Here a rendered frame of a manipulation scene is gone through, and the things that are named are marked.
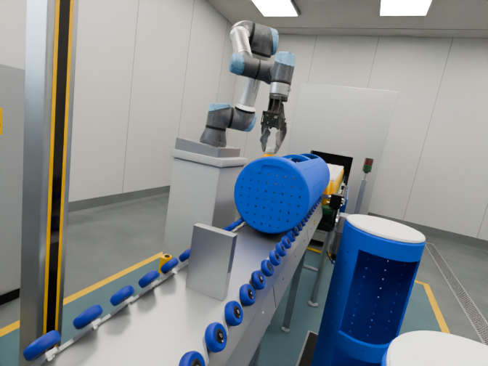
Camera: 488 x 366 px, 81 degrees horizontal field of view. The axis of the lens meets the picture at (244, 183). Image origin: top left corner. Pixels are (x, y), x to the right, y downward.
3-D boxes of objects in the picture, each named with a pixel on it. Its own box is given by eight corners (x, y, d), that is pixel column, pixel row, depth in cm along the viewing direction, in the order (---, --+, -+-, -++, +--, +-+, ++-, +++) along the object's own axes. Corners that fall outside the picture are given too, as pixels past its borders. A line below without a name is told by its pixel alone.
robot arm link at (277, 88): (273, 86, 110) (294, 88, 107) (271, 97, 111) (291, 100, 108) (268, 81, 103) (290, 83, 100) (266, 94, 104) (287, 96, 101)
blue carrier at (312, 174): (229, 225, 110) (237, 152, 105) (282, 193, 191) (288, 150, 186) (303, 242, 100) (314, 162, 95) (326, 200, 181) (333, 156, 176)
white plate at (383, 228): (332, 213, 116) (331, 216, 116) (388, 240, 91) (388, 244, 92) (380, 215, 127) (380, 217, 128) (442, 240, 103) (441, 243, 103)
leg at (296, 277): (280, 331, 196) (298, 247, 185) (282, 326, 202) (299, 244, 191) (288, 334, 194) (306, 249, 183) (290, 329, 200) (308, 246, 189)
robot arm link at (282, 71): (291, 58, 109) (301, 53, 101) (285, 88, 111) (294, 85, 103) (272, 54, 107) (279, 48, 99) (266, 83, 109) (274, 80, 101)
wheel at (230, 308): (219, 309, 53) (228, 306, 52) (229, 298, 57) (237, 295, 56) (230, 332, 53) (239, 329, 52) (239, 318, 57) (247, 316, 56)
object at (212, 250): (184, 287, 67) (193, 224, 64) (193, 279, 70) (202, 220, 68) (222, 301, 63) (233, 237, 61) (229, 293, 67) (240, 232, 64)
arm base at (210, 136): (194, 141, 155) (198, 123, 153) (205, 141, 169) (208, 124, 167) (221, 147, 152) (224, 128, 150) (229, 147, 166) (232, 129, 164)
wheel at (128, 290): (116, 290, 52) (122, 298, 51) (133, 279, 56) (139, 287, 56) (103, 301, 53) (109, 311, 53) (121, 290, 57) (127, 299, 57)
